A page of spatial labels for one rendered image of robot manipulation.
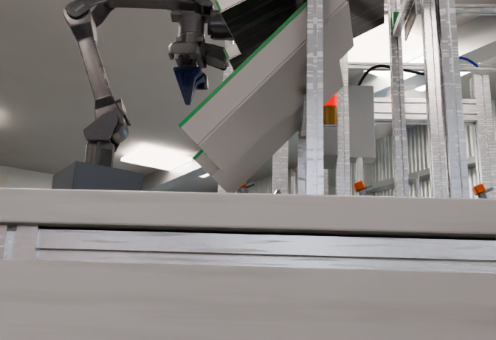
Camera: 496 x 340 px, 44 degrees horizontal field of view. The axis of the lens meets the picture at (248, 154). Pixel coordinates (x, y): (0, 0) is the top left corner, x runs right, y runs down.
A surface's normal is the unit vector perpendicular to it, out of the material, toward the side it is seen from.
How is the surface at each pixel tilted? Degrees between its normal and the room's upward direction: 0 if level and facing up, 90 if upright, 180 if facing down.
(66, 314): 90
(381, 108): 90
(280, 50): 90
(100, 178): 90
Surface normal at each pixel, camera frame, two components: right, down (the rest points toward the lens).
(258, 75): -0.22, -0.30
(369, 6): 0.38, 0.85
